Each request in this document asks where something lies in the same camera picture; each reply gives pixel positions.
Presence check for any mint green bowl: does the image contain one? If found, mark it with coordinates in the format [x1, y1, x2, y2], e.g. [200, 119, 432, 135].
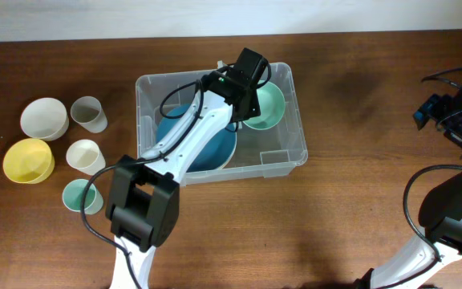
[244, 82, 286, 130]

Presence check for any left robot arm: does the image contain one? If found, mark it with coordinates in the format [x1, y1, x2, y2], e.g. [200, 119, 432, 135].
[105, 48, 271, 288]

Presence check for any green cup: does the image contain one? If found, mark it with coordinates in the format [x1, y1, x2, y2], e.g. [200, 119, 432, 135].
[62, 179, 103, 215]

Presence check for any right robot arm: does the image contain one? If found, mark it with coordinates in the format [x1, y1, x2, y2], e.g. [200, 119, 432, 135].
[353, 68, 462, 289]

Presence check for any white bowl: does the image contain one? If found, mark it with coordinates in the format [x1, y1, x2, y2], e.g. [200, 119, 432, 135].
[20, 98, 69, 141]

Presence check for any yellow bowl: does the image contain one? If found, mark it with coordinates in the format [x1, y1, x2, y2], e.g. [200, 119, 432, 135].
[2, 138, 55, 185]

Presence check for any dark blue plate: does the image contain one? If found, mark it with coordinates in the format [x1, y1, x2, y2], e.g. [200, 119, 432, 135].
[156, 104, 237, 173]

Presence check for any cream cup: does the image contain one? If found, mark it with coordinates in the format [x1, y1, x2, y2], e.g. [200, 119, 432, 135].
[66, 139, 106, 176]

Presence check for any clear plastic storage container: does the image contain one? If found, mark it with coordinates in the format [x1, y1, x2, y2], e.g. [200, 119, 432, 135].
[136, 62, 308, 186]

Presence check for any grey translucent cup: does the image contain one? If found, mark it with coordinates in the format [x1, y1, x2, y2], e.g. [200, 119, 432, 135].
[71, 96, 107, 133]

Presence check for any beige plate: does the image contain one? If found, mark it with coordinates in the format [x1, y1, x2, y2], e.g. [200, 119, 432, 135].
[217, 136, 237, 169]

